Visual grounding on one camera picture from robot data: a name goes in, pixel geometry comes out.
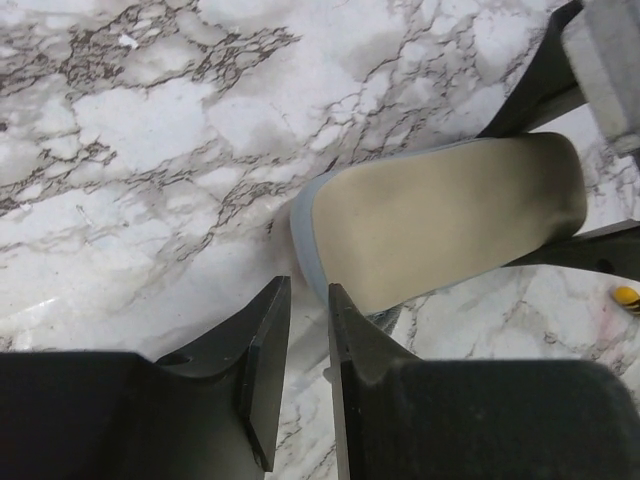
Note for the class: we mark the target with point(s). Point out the yellow handled pliers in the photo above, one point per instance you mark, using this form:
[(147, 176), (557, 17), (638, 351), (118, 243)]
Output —
[(628, 299)]

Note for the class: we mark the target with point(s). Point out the beige umbrella case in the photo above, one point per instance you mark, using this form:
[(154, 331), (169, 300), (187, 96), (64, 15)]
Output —
[(394, 229)]

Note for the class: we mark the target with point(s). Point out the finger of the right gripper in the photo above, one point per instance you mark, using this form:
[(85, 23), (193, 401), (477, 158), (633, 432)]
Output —
[(613, 249), (547, 90)]

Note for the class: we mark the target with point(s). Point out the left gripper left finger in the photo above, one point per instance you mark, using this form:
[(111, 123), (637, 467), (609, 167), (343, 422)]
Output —
[(208, 410)]

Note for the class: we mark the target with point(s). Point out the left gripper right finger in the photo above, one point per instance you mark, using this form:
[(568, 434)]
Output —
[(401, 417)]

